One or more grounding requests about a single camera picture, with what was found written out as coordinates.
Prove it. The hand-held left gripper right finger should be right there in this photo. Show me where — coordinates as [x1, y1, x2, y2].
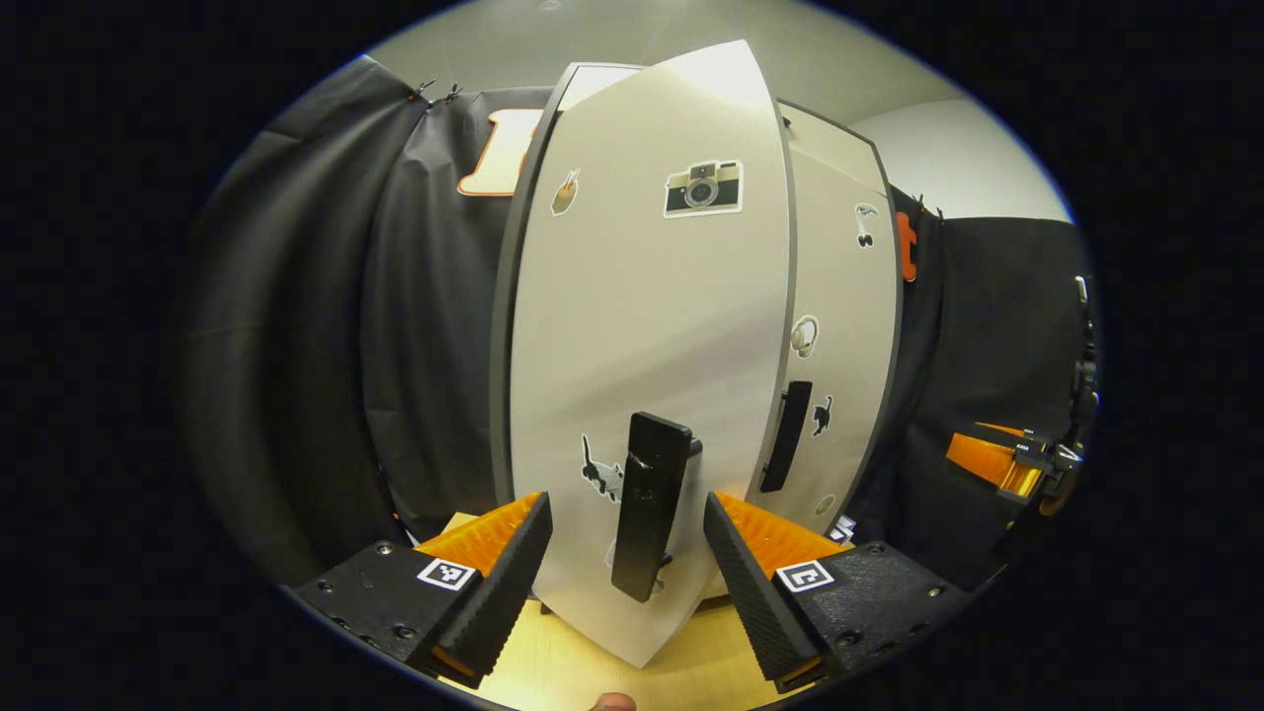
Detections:
[703, 491, 974, 694]

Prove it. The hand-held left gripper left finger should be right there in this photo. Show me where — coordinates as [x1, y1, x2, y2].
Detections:
[291, 491, 554, 690]

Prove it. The black door handle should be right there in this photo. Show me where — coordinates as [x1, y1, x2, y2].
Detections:
[610, 412, 704, 603]
[758, 380, 815, 495]

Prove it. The white door with headphone sticker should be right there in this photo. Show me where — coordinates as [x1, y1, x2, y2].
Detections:
[755, 148, 902, 539]

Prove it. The white shoe cabinet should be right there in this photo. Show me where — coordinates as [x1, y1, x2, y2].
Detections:
[489, 61, 905, 554]

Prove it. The white door with camera sticker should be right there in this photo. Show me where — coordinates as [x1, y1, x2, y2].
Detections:
[509, 39, 799, 670]

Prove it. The black backdrop cloth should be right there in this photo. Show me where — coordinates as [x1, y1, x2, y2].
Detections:
[178, 54, 1092, 593]

